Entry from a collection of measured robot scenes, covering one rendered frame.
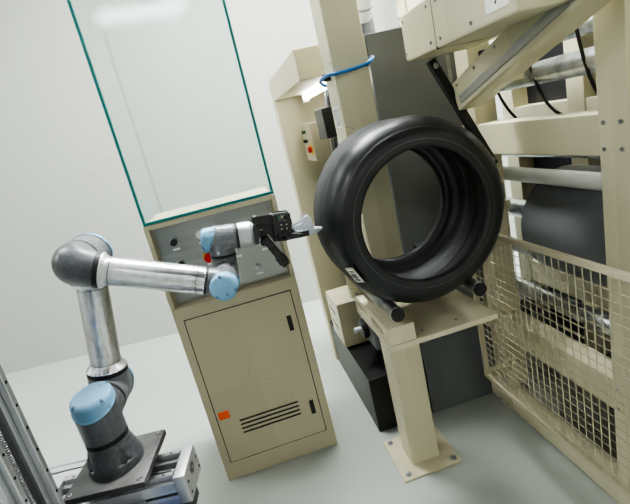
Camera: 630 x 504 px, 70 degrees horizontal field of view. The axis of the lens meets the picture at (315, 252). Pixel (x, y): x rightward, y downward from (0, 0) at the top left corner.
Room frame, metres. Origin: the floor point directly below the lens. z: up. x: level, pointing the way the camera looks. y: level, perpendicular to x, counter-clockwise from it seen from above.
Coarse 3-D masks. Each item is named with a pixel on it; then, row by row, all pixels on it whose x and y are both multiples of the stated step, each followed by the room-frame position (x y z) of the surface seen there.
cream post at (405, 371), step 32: (320, 0) 1.63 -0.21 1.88; (352, 0) 1.65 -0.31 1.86; (320, 32) 1.69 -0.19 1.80; (352, 32) 1.65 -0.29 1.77; (352, 64) 1.64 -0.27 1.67; (352, 96) 1.64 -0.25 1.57; (352, 128) 1.64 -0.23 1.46; (384, 192) 1.65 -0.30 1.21; (384, 224) 1.64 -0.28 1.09; (384, 256) 1.64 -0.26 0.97; (384, 352) 1.72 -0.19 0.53; (416, 352) 1.65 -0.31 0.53; (416, 384) 1.65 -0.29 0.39; (416, 416) 1.64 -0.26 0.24; (416, 448) 1.64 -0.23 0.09
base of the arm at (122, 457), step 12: (108, 444) 1.08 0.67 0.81; (120, 444) 1.09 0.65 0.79; (132, 444) 1.12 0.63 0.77; (96, 456) 1.07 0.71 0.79; (108, 456) 1.07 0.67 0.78; (120, 456) 1.09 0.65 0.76; (132, 456) 1.10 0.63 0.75; (96, 468) 1.06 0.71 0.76; (108, 468) 1.06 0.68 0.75; (120, 468) 1.07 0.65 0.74; (132, 468) 1.08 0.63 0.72; (96, 480) 1.06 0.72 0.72; (108, 480) 1.05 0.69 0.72
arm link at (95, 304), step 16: (80, 240) 1.21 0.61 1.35; (96, 240) 1.26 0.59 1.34; (112, 256) 1.32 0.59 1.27; (80, 288) 1.22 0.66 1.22; (96, 288) 1.24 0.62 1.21; (80, 304) 1.24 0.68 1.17; (96, 304) 1.23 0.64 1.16; (96, 320) 1.23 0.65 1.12; (112, 320) 1.27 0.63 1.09; (96, 336) 1.23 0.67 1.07; (112, 336) 1.25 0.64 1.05; (96, 352) 1.23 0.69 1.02; (112, 352) 1.24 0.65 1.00; (96, 368) 1.23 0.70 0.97; (112, 368) 1.23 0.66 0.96; (128, 368) 1.29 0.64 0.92; (128, 384) 1.26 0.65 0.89
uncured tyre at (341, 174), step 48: (384, 144) 1.27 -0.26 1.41; (432, 144) 1.29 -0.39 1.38; (480, 144) 1.34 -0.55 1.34; (336, 192) 1.28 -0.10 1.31; (480, 192) 1.47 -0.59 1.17; (336, 240) 1.27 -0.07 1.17; (432, 240) 1.57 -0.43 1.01; (480, 240) 1.30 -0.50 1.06; (384, 288) 1.26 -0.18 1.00; (432, 288) 1.28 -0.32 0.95
